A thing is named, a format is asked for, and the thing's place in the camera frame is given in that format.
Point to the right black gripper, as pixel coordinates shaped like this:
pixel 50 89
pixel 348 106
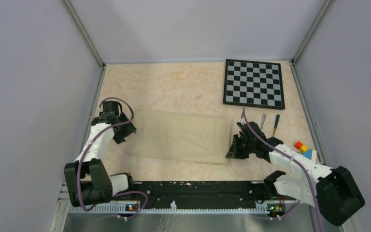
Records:
pixel 234 152

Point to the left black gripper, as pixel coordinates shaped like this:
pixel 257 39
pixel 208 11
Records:
pixel 129 128

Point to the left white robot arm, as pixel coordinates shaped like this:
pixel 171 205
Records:
pixel 86 178

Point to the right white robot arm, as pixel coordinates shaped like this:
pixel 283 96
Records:
pixel 332 191

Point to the silver knife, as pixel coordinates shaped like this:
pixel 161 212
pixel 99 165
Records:
pixel 263 118

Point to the black white checkerboard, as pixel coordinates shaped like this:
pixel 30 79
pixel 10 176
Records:
pixel 253 84

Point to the colourful toy blocks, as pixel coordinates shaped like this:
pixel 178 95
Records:
pixel 305 151

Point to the gold spoon green handle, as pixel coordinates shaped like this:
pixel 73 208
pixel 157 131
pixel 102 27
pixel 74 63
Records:
pixel 277 118

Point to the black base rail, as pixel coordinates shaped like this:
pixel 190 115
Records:
pixel 206 194

